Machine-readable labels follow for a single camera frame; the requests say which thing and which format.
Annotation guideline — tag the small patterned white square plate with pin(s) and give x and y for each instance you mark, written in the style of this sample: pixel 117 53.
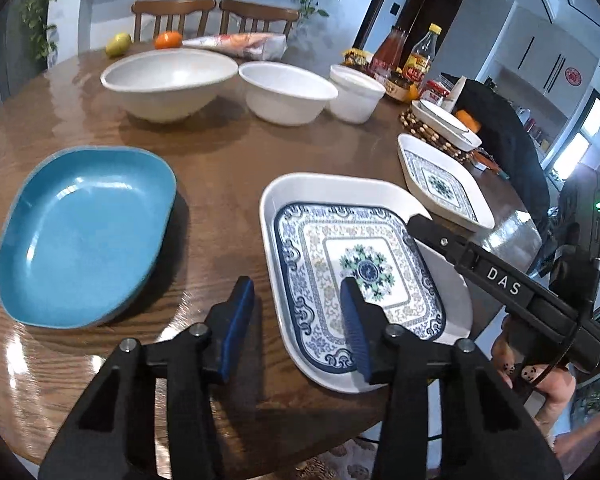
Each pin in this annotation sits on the small patterned white square plate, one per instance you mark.
pixel 443 185

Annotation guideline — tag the orange tangerine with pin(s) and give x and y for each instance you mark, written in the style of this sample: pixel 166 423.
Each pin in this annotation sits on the orange tangerine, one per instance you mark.
pixel 168 40

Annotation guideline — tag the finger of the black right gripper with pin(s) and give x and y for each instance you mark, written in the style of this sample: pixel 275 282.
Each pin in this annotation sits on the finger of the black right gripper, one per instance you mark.
pixel 438 238

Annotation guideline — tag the person's hand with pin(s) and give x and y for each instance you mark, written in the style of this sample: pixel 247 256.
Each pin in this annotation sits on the person's hand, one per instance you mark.
pixel 557 386

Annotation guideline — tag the wooden bead trivet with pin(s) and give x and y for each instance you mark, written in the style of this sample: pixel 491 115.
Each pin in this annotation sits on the wooden bead trivet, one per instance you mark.
pixel 415 127

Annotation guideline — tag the large white bowl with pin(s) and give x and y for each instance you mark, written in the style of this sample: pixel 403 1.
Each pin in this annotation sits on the large white bowl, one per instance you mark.
pixel 163 86

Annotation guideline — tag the black camera device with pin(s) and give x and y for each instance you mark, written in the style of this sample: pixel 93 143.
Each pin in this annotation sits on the black camera device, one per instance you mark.
pixel 575 274

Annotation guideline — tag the right wooden chair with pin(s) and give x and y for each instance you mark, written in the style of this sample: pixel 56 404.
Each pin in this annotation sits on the right wooden chair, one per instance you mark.
pixel 242 16

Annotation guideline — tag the white snack package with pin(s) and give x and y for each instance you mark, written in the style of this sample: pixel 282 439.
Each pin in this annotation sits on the white snack package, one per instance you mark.
pixel 253 46

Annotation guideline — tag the orange fruit by dish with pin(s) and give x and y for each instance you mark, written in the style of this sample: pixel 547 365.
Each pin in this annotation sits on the orange fruit by dish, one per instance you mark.
pixel 468 121

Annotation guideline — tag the yellow snack packet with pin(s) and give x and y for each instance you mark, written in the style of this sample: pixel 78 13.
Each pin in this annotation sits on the yellow snack packet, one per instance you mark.
pixel 357 59

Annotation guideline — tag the brown sauce jar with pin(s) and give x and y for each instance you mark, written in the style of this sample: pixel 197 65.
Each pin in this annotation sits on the brown sauce jar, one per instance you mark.
pixel 399 87

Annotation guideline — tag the small white bowl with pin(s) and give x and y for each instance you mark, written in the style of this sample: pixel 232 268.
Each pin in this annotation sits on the small white bowl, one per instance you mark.
pixel 358 95

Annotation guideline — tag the red-labelled jar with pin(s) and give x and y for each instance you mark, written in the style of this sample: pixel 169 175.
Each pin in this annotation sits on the red-labelled jar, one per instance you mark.
pixel 435 91

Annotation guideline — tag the hanging green vine plant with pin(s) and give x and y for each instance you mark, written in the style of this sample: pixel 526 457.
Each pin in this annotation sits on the hanging green vine plant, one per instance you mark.
pixel 34 17

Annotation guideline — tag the blue square plate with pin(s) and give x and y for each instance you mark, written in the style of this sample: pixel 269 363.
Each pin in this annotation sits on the blue square plate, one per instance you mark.
pixel 83 235

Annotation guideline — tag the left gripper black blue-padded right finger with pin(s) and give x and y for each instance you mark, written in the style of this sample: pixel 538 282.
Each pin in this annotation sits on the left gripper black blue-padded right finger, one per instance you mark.
pixel 486 431

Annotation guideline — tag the left wooden chair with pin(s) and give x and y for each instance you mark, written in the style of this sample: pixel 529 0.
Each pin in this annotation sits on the left wooden chair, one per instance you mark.
pixel 174 11

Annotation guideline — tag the white dish on trivet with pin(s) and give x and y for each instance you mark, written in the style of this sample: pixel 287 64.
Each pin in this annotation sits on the white dish on trivet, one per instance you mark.
pixel 445 125

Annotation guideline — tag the medium white bowl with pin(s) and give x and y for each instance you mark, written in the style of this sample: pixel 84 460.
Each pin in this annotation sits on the medium white bowl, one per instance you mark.
pixel 284 94

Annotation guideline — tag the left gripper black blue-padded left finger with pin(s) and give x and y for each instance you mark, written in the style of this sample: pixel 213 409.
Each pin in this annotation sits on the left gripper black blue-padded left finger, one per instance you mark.
pixel 110 432

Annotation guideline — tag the green pear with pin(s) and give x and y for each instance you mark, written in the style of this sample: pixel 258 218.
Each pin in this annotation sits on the green pear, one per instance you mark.
pixel 118 45

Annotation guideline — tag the wooden chair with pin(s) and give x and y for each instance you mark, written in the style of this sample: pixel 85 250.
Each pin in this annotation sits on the wooden chair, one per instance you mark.
pixel 174 11
pixel 242 16

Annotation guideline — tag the large patterned white square plate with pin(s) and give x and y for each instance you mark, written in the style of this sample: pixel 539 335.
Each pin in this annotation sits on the large patterned white square plate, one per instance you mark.
pixel 319 229

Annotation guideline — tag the yellow-capped oil bottle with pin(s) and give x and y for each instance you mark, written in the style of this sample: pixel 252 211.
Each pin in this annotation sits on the yellow-capped oil bottle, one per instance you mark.
pixel 419 61

